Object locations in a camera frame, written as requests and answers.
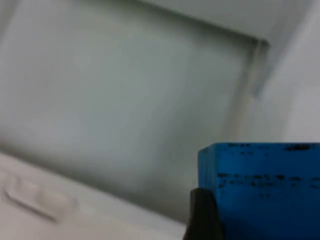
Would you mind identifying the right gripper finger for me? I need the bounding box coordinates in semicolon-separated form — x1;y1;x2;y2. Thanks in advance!
183;187;227;240

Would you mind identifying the grey drawer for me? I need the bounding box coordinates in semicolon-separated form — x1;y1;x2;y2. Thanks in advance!
0;0;272;240

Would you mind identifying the blue block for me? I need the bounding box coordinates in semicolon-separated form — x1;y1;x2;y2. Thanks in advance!
197;142;320;240

